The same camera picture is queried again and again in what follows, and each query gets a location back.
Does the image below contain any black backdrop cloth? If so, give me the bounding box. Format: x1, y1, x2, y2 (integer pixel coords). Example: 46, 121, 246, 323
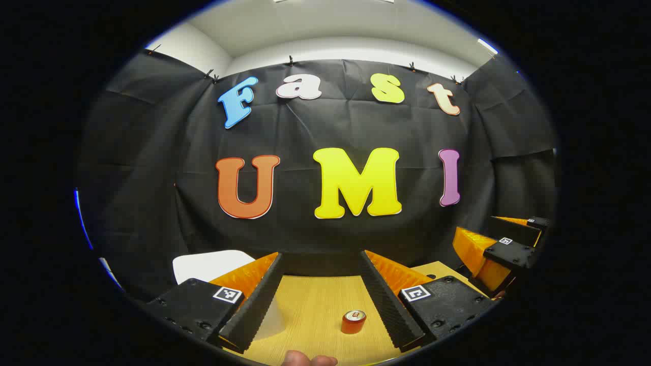
76, 48, 557, 300

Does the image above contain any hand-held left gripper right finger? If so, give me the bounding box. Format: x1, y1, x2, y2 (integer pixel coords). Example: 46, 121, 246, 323
358, 249, 498, 353

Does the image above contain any white desktop garbage bin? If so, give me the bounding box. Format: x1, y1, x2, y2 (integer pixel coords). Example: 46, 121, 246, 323
173, 250, 285, 341

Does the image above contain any wooden desktop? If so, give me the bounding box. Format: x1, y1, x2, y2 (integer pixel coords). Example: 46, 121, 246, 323
219, 261, 496, 366

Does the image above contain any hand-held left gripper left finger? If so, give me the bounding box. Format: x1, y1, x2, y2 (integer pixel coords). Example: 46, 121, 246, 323
146, 252, 285, 355

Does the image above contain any red pop can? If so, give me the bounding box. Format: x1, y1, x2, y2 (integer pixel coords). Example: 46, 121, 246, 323
341, 309, 367, 334

